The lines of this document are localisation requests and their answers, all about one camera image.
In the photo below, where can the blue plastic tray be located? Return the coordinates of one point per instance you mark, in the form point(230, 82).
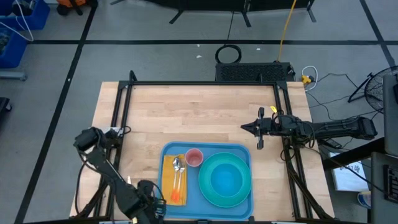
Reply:
point(192, 199)

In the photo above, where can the blue storage bin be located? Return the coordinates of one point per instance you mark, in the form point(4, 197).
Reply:
point(14, 53)
point(38, 18)

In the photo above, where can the grey upright panel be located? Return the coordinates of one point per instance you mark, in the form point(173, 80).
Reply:
point(391, 124)

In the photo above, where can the pink plastic cup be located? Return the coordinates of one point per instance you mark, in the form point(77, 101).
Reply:
point(194, 158)

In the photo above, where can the blue and white disc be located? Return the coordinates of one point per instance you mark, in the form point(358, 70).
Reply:
point(364, 200)

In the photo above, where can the dark equipment cart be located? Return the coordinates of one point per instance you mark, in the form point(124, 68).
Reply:
point(377, 199)

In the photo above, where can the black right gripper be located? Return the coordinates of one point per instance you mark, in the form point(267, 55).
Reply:
point(270, 126)

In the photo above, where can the white printed box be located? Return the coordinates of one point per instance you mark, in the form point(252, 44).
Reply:
point(348, 180)

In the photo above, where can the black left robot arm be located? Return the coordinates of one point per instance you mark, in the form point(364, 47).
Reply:
point(105, 168)

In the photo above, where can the yellow power plug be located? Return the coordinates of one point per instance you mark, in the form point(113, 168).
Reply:
point(306, 80)

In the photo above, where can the orange bag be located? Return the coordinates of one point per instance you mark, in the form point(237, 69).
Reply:
point(74, 3)

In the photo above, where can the blue plastic bowl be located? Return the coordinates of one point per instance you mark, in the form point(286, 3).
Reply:
point(227, 180)

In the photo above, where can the black partition screen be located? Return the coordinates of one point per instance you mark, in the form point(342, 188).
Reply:
point(217, 4)

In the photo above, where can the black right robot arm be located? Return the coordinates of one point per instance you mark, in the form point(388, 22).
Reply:
point(335, 128)

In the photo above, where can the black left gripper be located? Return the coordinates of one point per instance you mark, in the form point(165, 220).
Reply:
point(147, 205)

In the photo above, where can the black power adapter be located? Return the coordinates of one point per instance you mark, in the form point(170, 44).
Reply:
point(332, 143)

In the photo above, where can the black floor fan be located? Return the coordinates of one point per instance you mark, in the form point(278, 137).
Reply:
point(376, 93)

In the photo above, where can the grey metal base bar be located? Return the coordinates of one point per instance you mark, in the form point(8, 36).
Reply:
point(12, 75)

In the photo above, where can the black perforated computer case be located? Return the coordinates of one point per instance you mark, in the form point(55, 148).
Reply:
point(253, 72)

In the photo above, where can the yellow napkin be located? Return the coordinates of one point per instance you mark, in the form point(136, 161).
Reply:
point(166, 186)

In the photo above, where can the green plastic plate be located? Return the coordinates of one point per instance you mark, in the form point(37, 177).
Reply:
point(203, 183)

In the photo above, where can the black aluminium table frame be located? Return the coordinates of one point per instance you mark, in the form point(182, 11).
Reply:
point(202, 83)

